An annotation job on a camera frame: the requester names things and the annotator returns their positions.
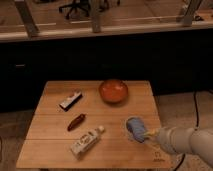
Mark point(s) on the red orange bowl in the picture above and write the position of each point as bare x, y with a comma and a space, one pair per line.
113, 91

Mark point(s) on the black office chair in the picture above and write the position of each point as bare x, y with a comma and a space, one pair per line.
75, 5

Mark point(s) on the dark red chili pepper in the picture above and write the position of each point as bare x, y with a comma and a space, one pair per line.
75, 122

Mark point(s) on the white plastic bottle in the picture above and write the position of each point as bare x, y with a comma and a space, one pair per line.
86, 141

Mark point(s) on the black white box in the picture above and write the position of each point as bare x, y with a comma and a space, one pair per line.
71, 100

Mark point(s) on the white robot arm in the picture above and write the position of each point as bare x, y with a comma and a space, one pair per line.
177, 140

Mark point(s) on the wooden table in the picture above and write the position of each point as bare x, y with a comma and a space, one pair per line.
47, 144

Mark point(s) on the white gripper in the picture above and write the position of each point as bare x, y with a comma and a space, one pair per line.
162, 137

